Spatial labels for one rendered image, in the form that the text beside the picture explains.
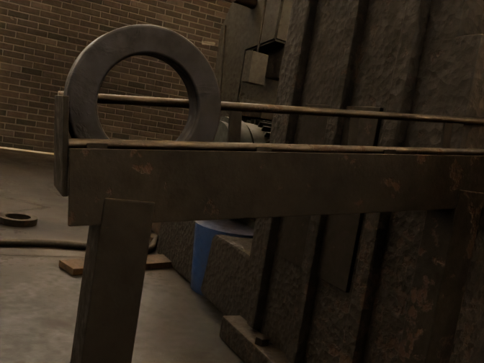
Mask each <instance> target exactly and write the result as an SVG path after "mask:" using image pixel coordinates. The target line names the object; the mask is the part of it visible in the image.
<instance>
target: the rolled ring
mask: <svg viewBox="0 0 484 363"><path fill-rule="evenodd" d="M134 55H147V56H150V57H154V58H157V59H159V60H161V61H163V62H165V63H167V64H168V65H170V66H171V67H172V68H173V69H174V70H175V71H176V72H177V73H178V74H179V76H180V77H181V79H182V81H183V82H184V85H185V86H186V89H187V93H188V97H189V115H188V119H187V123H186V125H185V127H184V129H183V131H182V133H181V135H180V136H179V137H178V138H177V139H176V140H175V141H197V142H213V141H214V139H215V136H216V133H217V131H218V126H219V123H220V115H221V98H220V89H219V86H218V81H217V79H216V76H215V73H214V71H213V69H212V67H211V65H210V63H209V62H208V60H207V59H206V57H205V56H204V55H203V54H202V52H201V51H200V50H199V49H198V48H197V47H196V46H195V45H194V44H193V43H192V42H190V41H189V40H188V39H186V38H185V37H184V36H182V35H180V34H179V33H177V32H175V31H173V30H170V29H167V28H165V27H160V26H156V25H151V24H134V25H128V26H125V27H120V28H117V29H116V30H113V31H110V32H108V33H106V34H104V35H102V36H100V37H98V38H97V39H95V40H94V41H93V42H91V43H90V44H89V45H88V46H86V47H85V48H84V50H83V51H82V52H81V53H80V54H79V56H78V57H77V59H76V60H75V61H74V63H73V65H72V66H71V70H70V71H69V73H68V77H67V79H66V84H65V88H64V92H63V95H64V96H69V133H70V136H71V138H87V139H109V138H108V136H107V135H106V133H105V132H104V130H103V128H102V126H101V123H100V121H99V116H98V112H97V97H98V93H99V88H100V86H101V84H102V82H103V80H104V77H105V76H106V75H107V73H108V72H109V71H110V70H111V69H112V68H113V67H114V66H115V65H116V64H118V63H119V62H120V61H122V60H124V59H126V58H129V57H131V56H134Z"/></svg>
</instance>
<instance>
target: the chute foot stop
mask: <svg viewBox="0 0 484 363"><path fill-rule="evenodd" d="M68 131H69V96H61V95H55V121H54V186H55V188H56V189H57V190H58V191H59V192H60V194H61V195H62V196H63V197H67V196H68Z"/></svg>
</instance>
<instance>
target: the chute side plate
mask: <svg viewBox="0 0 484 363"><path fill-rule="evenodd" d="M460 190H466V191H471V192H481V193H484V156H459V155H420V154H381V153H303V152H263V151H186V150H146V149H106V148H69V154H68V226H83V225H100V224H101V219H102V209H103V204H104V198H112V199H121V200H137V201H145V202H155V209H154V214H153V223H161V222H177V221H193V220H224V219H241V218H272V217H288V216H304V215H335V214H352V213H367V212H398V211H414V210H445V209H455V208H456V204H457V198H458V194H459V191H460Z"/></svg>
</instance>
